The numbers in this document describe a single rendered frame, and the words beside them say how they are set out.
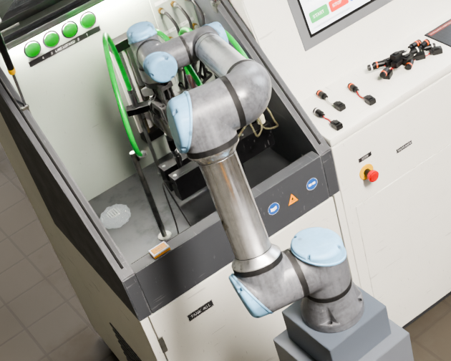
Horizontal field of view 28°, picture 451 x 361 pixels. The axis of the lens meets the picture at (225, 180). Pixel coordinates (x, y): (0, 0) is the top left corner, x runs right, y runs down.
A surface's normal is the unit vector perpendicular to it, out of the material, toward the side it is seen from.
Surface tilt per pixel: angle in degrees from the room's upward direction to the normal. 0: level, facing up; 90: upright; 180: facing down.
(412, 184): 90
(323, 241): 7
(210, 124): 71
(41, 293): 0
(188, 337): 90
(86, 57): 90
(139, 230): 0
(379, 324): 90
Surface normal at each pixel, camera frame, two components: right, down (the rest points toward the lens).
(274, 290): 0.26, 0.24
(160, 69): 0.35, 0.51
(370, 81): -0.24, -0.76
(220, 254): 0.54, 0.42
